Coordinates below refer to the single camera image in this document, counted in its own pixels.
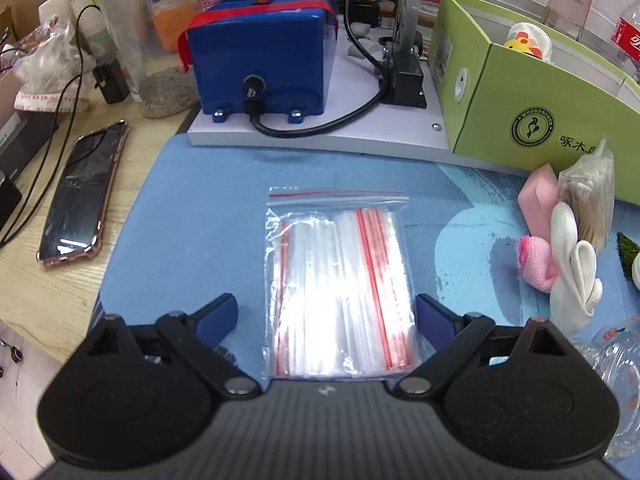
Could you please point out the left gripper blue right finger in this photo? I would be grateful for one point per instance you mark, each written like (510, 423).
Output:
(436, 323)

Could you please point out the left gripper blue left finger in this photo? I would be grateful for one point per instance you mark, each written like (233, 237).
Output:
(215, 321)

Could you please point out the clear zip bag pack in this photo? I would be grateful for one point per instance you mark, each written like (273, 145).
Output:
(339, 298)

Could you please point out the green patterned soft toy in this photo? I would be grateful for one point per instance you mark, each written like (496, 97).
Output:
(629, 254)

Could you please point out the pink knitted sock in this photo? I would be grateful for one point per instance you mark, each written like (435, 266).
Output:
(535, 263)

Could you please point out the white folded sock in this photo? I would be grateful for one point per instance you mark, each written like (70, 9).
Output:
(576, 291)

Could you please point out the pink folded cloth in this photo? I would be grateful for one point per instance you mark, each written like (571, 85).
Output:
(537, 198)

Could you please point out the smartphone with pink case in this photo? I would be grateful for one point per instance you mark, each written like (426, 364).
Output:
(76, 216)

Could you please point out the clear crumpled plastic bottle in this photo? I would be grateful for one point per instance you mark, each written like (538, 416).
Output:
(613, 353)

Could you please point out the cotton swab bag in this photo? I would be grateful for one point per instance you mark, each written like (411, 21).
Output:
(588, 187)

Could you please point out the green cardboard box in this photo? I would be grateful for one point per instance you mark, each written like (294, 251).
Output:
(515, 110)

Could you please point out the blue machine box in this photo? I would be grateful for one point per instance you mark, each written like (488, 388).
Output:
(279, 53)

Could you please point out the orange filled plastic bag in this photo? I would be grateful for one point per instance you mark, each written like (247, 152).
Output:
(170, 10)

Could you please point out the cola bottle red label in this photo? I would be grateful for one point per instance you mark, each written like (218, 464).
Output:
(626, 39)

